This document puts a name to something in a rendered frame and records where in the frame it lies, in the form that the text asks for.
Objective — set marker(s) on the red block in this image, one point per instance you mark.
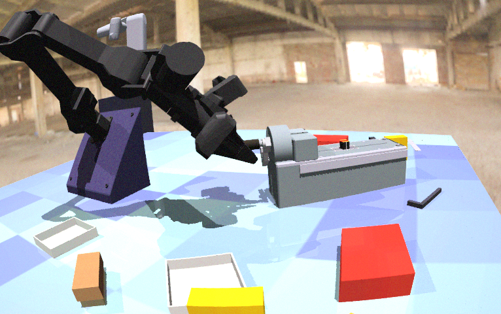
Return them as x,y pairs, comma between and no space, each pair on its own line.
375,264
329,139

